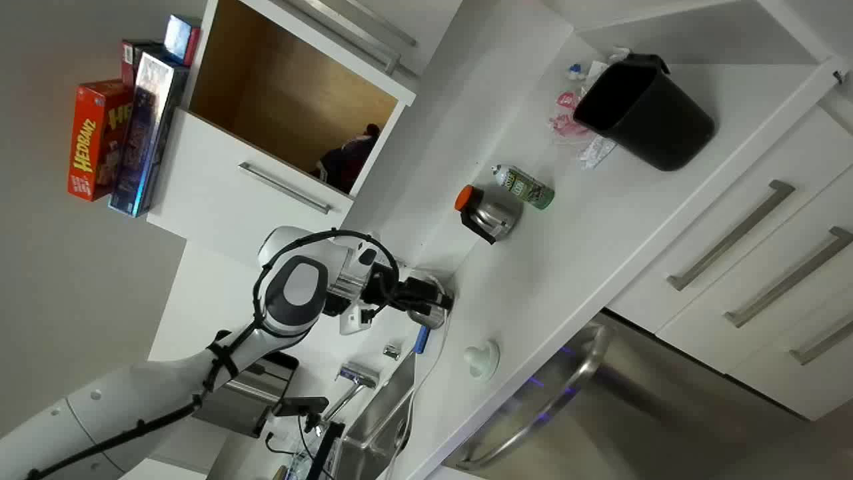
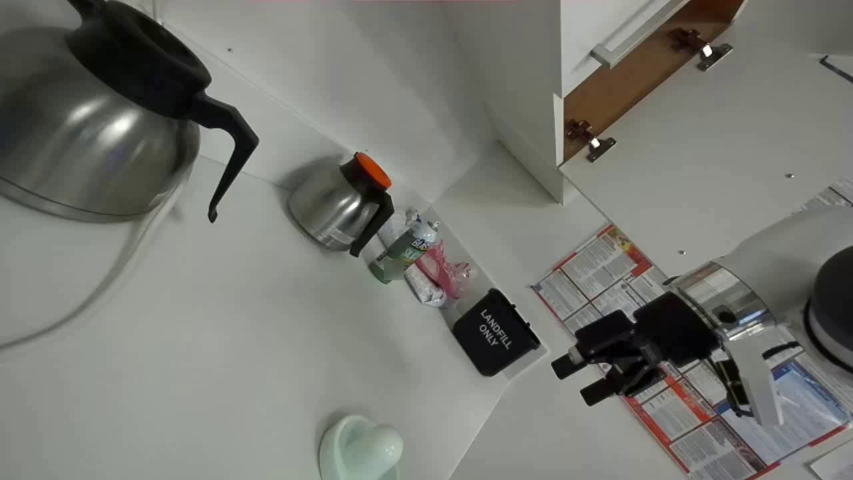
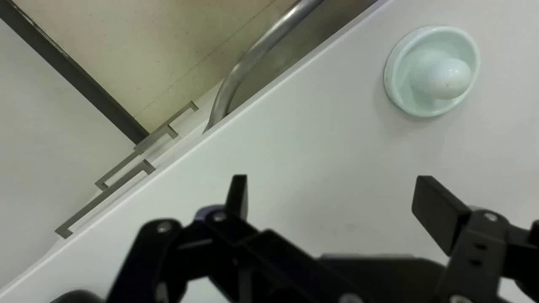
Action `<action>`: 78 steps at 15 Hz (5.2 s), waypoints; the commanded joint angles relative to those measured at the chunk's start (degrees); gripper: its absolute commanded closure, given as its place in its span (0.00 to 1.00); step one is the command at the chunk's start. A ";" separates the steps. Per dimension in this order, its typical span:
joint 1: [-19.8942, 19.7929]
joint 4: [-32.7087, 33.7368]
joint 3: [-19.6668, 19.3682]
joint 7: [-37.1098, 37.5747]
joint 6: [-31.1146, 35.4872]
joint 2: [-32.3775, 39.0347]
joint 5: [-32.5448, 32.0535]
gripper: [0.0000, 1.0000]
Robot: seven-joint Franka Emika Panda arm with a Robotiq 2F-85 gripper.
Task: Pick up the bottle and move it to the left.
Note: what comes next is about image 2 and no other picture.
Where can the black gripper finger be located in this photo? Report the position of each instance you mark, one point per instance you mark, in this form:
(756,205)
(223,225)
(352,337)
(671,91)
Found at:
(613,387)
(604,337)

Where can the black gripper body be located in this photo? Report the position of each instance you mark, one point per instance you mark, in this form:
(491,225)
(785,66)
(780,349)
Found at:
(676,325)

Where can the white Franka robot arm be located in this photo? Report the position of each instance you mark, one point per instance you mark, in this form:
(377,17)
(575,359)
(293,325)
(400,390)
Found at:
(781,258)

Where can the black landfill bin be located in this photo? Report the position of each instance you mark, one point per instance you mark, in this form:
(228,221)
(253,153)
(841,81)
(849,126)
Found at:
(496,335)

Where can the pink sweetener packets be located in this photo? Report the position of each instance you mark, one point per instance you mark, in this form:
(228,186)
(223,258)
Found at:
(440,267)

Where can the open white cabinet door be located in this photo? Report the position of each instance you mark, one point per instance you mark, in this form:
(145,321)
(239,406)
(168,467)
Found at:
(729,150)

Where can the white packets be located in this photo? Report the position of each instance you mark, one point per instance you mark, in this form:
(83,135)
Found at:
(424,290)

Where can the silver door hinge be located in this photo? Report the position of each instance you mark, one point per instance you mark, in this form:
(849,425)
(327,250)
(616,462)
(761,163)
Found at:
(713,54)
(601,149)

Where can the mint green cup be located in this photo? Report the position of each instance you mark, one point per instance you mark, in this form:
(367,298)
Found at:
(361,449)

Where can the steel carafe with orange lid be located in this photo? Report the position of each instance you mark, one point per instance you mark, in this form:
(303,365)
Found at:
(324,205)

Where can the closed white cabinet door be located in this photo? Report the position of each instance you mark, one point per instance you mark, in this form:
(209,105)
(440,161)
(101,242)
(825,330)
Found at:
(583,27)

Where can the steel carafe with black lid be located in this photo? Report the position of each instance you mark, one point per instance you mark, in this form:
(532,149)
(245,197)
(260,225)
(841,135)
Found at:
(89,135)

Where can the red bordered wall poster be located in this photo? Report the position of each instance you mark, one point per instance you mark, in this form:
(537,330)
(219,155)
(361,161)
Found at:
(604,267)

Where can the blue wall poster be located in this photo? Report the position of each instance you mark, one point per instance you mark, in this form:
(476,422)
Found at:
(815,403)

